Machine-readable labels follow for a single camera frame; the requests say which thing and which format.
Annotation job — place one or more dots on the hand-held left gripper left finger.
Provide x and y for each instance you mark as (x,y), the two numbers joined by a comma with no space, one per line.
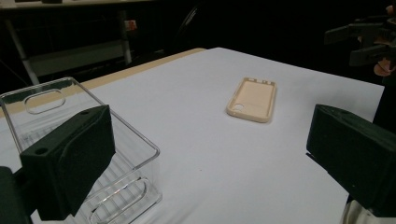
(71,161)

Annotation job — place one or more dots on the desk with white legs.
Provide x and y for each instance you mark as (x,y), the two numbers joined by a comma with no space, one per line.
(77,57)

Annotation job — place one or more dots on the white table sheet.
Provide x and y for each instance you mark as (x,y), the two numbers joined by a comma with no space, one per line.
(202,146)

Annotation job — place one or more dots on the small red white label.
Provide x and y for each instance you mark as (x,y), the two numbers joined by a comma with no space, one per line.
(130,25)

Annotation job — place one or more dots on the beige phone case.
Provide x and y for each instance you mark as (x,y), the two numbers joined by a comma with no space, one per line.
(252,99)

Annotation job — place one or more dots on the clear plastic storage box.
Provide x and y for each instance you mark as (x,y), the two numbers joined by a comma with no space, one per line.
(127,193)

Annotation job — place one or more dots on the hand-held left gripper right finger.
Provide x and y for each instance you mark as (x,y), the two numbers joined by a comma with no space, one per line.
(358,155)

